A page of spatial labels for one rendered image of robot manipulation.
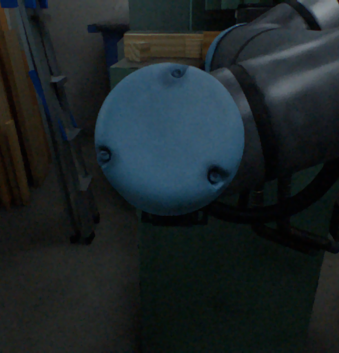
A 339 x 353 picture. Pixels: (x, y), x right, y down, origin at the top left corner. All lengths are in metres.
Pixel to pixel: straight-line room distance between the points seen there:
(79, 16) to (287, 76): 3.09
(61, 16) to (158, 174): 3.14
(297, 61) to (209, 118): 0.06
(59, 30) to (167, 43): 2.45
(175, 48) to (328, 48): 0.69
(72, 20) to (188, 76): 3.10
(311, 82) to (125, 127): 0.10
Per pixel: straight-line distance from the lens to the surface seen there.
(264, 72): 0.21
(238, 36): 0.34
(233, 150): 0.17
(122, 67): 0.73
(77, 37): 3.27
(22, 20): 1.56
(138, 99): 0.17
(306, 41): 0.23
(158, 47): 0.89
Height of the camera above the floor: 0.99
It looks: 25 degrees down
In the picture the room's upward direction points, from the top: straight up
